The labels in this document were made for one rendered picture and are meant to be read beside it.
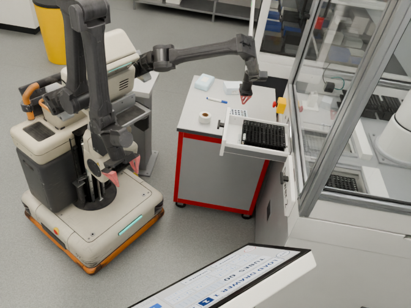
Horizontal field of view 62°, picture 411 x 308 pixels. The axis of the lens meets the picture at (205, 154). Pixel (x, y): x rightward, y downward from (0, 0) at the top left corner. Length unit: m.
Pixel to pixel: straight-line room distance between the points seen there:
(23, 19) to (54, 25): 0.93
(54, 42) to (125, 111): 2.55
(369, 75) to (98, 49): 0.77
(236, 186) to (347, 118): 1.27
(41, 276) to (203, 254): 0.97
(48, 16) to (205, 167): 2.45
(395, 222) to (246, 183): 1.02
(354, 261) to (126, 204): 1.30
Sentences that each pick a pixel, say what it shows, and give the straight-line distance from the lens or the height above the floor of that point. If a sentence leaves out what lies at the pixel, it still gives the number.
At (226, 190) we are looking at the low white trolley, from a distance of 2.29.
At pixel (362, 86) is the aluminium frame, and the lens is 1.06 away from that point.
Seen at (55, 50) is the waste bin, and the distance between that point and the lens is 4.12.
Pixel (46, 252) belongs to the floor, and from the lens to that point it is 2.42.
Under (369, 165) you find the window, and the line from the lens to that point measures 1.28.
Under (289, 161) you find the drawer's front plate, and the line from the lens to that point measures 1.64.
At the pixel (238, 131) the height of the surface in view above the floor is 0.84.
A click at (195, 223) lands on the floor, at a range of 2.45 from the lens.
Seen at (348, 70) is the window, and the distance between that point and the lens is 1.23.
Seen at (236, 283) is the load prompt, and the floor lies 1.16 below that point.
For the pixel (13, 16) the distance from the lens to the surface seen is 4.91.
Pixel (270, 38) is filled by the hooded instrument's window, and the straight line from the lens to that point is 2.44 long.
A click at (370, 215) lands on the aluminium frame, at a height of 1.02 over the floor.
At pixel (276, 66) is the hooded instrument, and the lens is 2.51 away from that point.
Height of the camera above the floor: 1.97
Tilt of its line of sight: 42 degrees down
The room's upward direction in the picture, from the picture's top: 9 degrees clockwise
